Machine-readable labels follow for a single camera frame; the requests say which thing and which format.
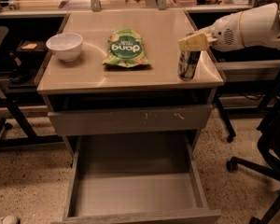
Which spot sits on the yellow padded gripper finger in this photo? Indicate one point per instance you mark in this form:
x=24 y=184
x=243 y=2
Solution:
x=198 y=42
x=205 y=30

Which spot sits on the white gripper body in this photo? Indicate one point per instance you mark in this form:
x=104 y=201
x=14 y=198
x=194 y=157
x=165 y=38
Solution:
x=226 y=34

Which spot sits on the silver redbull can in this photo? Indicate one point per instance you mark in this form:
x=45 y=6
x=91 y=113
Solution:
x=187 y=64

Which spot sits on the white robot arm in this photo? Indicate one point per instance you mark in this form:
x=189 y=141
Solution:
x=259 y=26

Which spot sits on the grey top drawer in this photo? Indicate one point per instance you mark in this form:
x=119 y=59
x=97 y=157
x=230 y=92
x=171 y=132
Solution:
x=130 y=119

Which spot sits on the grey drawer cabinet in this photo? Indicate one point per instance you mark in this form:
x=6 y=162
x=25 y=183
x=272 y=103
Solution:
x=86 y=83

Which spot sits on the open middle drawer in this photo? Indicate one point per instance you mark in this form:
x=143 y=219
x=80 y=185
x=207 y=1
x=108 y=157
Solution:
x=136 y=178

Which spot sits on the green chip bag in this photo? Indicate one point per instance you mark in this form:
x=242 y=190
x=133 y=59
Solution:
x=125 y=49

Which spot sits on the black office chair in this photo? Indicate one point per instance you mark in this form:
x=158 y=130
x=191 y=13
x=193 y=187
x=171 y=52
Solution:
x=268 y=146

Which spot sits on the white ceramic bowl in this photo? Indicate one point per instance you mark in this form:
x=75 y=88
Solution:
x=65 y=46

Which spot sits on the white shoe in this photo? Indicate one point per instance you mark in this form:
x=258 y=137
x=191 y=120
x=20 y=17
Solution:
x=10 y=219

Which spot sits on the black left desk frame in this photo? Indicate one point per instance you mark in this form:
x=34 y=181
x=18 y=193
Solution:
x=31 y=138

